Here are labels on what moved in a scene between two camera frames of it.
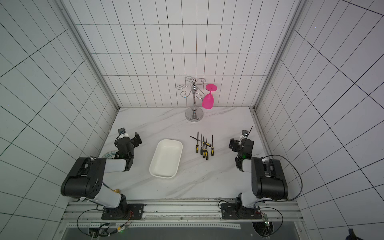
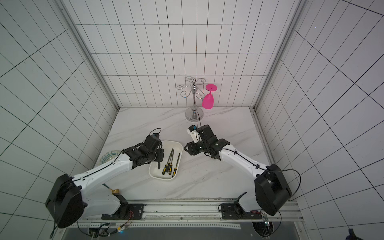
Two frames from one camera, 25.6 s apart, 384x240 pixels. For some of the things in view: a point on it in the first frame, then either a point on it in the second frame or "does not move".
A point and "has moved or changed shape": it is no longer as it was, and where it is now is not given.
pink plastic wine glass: (208, 99) does not move
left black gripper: (135, 142) to (160, 152)
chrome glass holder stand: (194, 114) does not move
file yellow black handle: (201, 148) has moved or changed shape
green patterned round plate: (110, 154) does not move
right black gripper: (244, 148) to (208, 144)
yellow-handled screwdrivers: (197, 147) has moved or changed shape
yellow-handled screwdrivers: (204, 142) has moved or changed shape
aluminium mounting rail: (185, 210) does not move
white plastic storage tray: (165, 160) does not move
